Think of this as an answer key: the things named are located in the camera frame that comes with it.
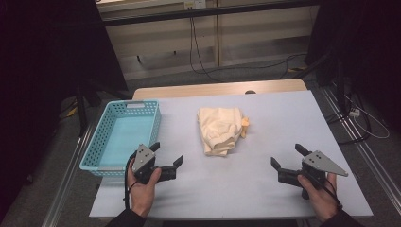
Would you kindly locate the dark table grommet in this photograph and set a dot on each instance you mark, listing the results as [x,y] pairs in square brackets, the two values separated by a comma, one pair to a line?
[250,92]

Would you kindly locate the light blue plastic basket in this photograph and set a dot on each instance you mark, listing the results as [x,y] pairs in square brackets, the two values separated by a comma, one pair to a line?
[126,134]

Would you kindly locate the person's right hand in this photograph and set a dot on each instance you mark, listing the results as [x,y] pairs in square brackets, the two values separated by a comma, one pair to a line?
[321,201]

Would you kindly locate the aluminium floor rail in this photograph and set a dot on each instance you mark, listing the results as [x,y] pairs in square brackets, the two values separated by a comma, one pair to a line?
[375,164]
[67,176]

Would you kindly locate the white wall socket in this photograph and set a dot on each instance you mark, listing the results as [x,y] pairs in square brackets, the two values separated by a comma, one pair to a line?
[195,3]

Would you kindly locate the yellow floor tape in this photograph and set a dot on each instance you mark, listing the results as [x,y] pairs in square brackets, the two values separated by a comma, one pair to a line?
[72,111]

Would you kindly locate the cream yellow cloth garment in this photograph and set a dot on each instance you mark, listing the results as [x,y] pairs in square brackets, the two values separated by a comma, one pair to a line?
[219,129]

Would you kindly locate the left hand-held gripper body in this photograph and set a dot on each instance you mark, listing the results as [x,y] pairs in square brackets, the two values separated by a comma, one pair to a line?
[143,159]

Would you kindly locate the person's left hand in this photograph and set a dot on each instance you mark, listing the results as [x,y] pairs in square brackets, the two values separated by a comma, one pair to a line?
[142,195]

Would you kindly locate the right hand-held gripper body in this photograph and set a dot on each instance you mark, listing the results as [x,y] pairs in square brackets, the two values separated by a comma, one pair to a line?
[318,164]

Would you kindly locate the black metal stand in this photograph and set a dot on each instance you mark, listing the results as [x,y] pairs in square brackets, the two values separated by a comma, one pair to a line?
[82,107]

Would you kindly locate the white power strip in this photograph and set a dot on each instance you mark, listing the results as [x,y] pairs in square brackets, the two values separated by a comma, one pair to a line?
[355,112]

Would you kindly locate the black curtain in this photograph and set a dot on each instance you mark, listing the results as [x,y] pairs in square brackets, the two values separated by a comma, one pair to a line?
[44,63]
[362,47]

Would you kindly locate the light wooden cabinet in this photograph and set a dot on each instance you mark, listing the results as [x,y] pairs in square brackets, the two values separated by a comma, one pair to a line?
[258,34]

